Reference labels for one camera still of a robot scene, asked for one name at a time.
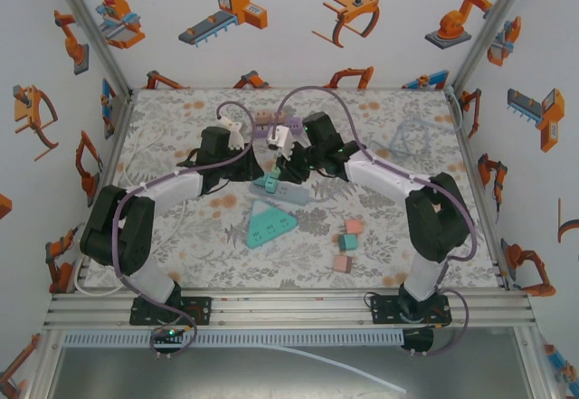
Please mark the floral patterned table mat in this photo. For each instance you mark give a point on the floral patterned table mat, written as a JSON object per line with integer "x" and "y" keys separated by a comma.
{"x": 271, "y": 268}

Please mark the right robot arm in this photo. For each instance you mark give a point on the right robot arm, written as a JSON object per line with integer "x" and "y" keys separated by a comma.
{"x": 389, "y": 175}

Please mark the purple power strip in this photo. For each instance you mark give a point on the purple power strip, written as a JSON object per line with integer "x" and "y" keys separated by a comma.
{"x": 294, "y": 124}

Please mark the black controller box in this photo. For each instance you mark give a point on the black controller box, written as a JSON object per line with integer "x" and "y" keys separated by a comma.
{"x": 418, "y": 340}
{"x": 169, "y": 332}

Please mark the teal triangular power strip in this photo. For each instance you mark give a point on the teal triangular power strip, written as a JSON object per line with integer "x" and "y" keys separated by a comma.
{"x": 269, "y": 229}

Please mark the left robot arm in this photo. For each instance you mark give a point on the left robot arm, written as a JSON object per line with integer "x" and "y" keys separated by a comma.
{"x": 172, "y": 188}

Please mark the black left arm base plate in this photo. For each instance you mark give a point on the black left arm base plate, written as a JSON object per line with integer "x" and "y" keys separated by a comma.
{"x": 199, "y": 310}

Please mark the grey-blue power strip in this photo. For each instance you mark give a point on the grey-blue power strip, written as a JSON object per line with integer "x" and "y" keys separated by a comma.
{"x": 291, "y": 194}

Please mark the pink plug adapter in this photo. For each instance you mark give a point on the pink plug adapter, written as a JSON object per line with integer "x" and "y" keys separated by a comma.
{"x": 343, "y": 264}
{"x": 353, "y": 227}
{"x": 262, "y": 117}
{"x": 277, "y": 119}

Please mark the aluminium frame side rail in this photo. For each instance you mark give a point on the aluminium frame side rail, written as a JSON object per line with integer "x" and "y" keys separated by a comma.
{"x": 115, "y": 145}
{"x": 479, "y": 191}

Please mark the aluminium frame post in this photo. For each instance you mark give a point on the aluminium frame post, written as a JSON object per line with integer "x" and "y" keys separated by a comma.
{"x": 493, "y": 28}
{"x": 90, "y": 28}

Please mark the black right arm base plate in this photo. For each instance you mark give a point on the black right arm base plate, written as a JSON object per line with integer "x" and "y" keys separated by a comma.
{"x": 384, "y": 310}

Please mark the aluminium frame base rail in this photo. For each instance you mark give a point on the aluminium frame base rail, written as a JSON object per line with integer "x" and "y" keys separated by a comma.
{"x": 289, "y": 308}

